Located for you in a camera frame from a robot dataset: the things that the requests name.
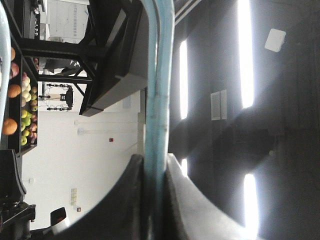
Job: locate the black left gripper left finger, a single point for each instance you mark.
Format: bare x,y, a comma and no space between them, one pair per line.
115,217

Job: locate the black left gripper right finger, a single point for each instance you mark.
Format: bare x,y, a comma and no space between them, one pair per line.
189,215

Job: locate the orange fruit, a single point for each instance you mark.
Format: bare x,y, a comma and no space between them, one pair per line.
9,126

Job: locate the fruit display stand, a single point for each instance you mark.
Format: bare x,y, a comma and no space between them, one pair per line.
111,59

